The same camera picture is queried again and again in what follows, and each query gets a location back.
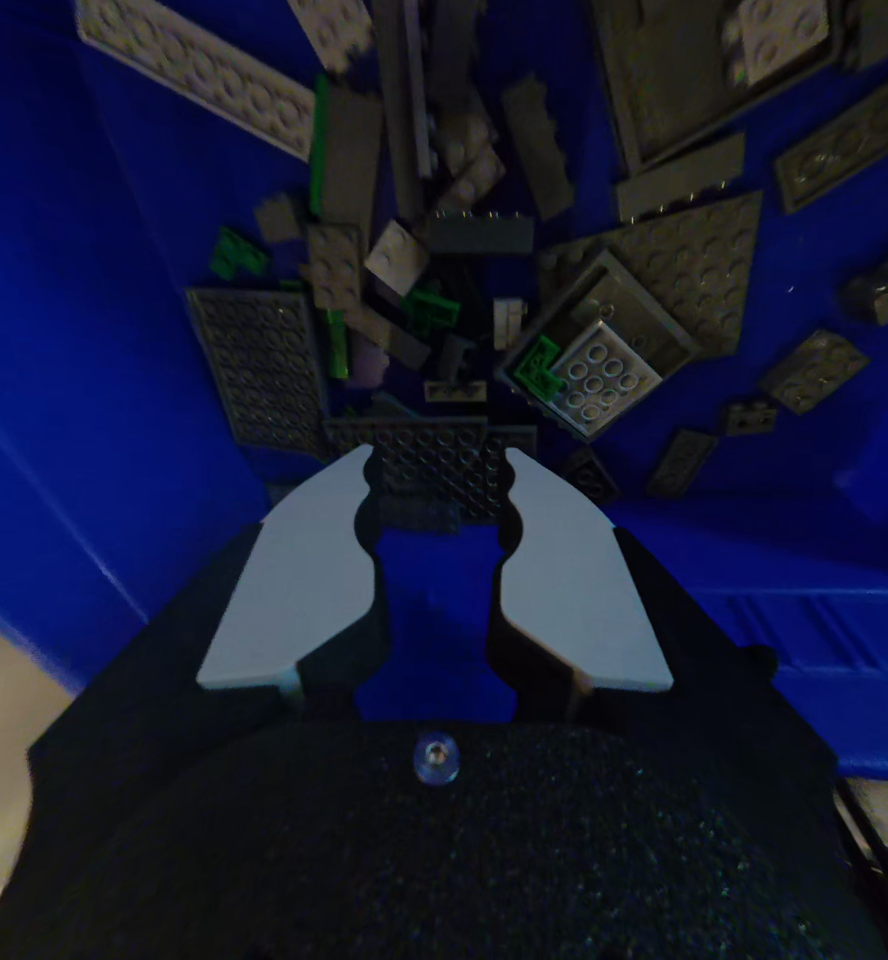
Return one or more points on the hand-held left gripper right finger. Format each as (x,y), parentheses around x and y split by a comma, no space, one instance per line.
(586,585)

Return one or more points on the pile of grey building bricks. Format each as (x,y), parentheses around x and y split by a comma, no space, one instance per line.
(264,367)

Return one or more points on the blue plastic bin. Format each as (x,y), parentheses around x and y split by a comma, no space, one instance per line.
(76,375)

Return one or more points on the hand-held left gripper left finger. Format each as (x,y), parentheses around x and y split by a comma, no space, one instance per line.
(286,585)

